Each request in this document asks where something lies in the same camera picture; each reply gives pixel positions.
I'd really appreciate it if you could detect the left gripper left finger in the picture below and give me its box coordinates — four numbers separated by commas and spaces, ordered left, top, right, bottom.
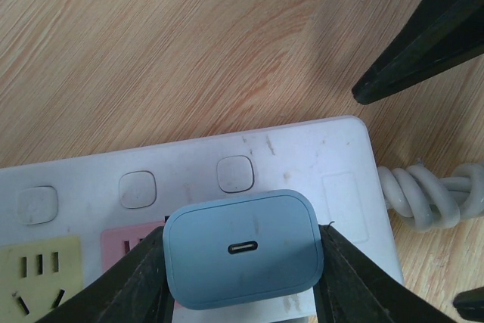
39, 226, 174, 323

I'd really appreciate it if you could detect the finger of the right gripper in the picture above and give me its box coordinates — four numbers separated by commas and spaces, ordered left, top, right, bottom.
352, 0, 483, 105
453, 287, 484, 322

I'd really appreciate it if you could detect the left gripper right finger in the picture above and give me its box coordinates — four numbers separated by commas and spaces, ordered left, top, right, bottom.
313, 225, 454, 323

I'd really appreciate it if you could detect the light blue small plug adapter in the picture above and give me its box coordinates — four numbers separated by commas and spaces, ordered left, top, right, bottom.
163, 189, 324, 310

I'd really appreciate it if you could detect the white power strip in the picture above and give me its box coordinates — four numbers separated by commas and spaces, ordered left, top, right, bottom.
1, 116, 403, 322

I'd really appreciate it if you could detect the white power strip cord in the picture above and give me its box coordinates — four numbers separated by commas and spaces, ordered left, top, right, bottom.
377, 162, 484, 233

